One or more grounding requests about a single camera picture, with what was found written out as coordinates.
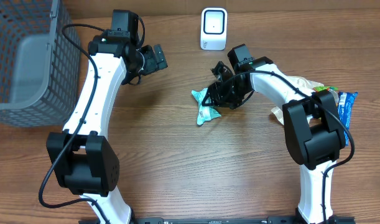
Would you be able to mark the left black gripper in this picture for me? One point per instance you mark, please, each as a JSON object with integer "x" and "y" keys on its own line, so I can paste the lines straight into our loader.
{"x": 153, "y": 63}

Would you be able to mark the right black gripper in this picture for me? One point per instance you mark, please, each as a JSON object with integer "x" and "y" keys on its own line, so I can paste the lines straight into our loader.
{"x": 216, "y": 95}

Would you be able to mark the light green wipes packet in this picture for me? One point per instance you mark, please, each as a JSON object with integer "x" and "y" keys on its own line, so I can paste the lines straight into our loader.
{"x": 205, "y": 113}

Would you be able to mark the beige snack pouch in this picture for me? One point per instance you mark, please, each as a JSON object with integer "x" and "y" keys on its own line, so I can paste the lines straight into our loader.
{"x": 301, "y": 82}

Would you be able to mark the green snack bag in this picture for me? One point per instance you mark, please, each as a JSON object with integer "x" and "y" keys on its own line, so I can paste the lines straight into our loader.
{"x": 332, "y": 89}

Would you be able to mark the blue snack bar wrapper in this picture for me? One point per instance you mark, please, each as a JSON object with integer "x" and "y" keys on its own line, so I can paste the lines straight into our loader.
{"x": 345, "y": 106}

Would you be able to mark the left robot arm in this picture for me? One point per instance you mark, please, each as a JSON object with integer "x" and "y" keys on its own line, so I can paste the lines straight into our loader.
{"x": 81, "y": 156}

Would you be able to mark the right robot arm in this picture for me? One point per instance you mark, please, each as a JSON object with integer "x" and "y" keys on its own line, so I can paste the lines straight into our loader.
{"x": 314, "y": 134}

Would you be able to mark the white barcode scanner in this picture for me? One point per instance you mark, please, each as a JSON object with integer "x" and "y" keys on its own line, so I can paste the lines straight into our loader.
{"x": 213, "y": 31}

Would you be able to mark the grey plastic mesh basket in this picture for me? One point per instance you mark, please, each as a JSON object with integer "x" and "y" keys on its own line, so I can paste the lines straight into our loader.
{"x": 39, "y": 67}

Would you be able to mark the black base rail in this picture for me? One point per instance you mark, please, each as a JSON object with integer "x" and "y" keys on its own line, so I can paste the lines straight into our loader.
{"x": 268, "y": 220}

